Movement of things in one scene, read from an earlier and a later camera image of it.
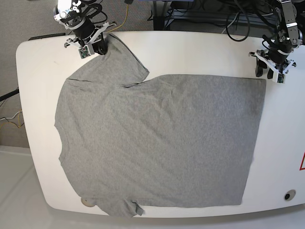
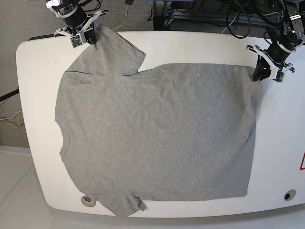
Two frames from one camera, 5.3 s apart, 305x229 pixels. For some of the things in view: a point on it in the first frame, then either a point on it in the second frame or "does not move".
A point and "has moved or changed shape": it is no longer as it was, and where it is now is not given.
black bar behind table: [47, 36] does not move
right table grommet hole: [289, 195] does not move
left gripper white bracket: [88, 45] → [89, 35]
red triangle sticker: [302, 164] does not move
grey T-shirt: [165, 141] has moved or changed shape
